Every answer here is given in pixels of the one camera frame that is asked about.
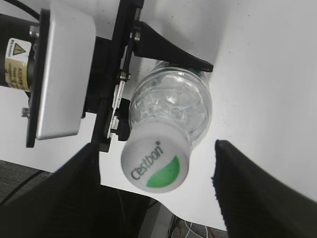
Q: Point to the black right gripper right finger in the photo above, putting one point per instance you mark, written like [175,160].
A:
[254,204]

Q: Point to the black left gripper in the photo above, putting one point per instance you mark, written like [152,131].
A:
[105,68]

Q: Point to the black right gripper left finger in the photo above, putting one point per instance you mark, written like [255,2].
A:
[64,205]

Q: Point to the clear cestbon water bottle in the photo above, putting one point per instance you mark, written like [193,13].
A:
[174,94]

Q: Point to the white green bottle cap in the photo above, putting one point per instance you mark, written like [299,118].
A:
[156,157]

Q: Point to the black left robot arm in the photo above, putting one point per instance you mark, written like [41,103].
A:
[18,46]

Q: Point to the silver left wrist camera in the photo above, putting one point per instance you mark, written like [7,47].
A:
[64,56]

